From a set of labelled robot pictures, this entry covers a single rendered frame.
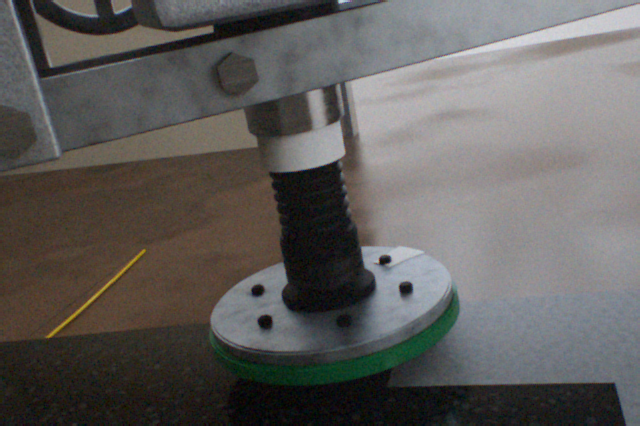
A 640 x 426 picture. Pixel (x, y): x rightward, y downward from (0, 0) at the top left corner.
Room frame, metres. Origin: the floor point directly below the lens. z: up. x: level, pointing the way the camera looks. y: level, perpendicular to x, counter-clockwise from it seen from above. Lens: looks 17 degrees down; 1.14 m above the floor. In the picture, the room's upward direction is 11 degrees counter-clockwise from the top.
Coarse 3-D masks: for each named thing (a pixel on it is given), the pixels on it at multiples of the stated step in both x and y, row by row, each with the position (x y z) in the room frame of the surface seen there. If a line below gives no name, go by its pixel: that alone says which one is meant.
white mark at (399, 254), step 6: (390, 252) 0.67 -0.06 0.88; (396, 252) 0.67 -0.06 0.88; (402, 252) 0.66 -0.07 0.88; (408, 252) 0.66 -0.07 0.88; (414, 252) 0.66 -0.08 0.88; (420, 252) 0.65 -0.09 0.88; (396, 258) 0.65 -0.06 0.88; (402, 258) 0.65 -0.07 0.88; (408, 258) 0.64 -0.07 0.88; (390, 264) 0.64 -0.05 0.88; (396, 264) 0.64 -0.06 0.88
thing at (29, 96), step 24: (0, 0) 0.48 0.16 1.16; (24, 0) 0.63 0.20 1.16; (0, 24) 0.48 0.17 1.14; (24, 24) 0.63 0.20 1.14; (0, 48) 0.48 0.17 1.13; (24, 48) 0.48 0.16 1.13; (0, 72) 0.48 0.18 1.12; (24, 72) 0.48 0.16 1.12; (0, 96) 0.48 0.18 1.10; (24, 96) 0.48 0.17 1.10; (48, 120) 0.48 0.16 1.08; (48, 144) 0.48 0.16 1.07; (0, 168) 0.47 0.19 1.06
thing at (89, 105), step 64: (384, 0) 0.56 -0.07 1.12; (448, 0) 0.57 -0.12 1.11; (512, 0) 0.58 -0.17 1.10; (576, 0) 0.60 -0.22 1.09; (64, 64) 0.62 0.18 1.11; (128, 64) 0.52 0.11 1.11; (192, 64) 0.53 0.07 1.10; (256, 64) 0.54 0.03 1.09; (320, 64) 0.55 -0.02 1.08; (384, 64) 0.56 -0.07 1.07; (0, 128) 0.46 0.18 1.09; (64, 128) 0.51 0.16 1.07; (128, 128) 0.51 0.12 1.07
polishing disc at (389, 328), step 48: (240, 288) 0.65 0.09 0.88; (288, 288) 0.61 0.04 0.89; (384, 288) 0.59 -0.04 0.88; (432, 288) 0.57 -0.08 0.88; (240, 336) 0.55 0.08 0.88; (288, 336) 0.53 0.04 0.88; (336, 336) 0.52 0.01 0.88; (384, 336) 0.51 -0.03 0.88; (432, 336) 0.52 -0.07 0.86; (288, 384) 0.50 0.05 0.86
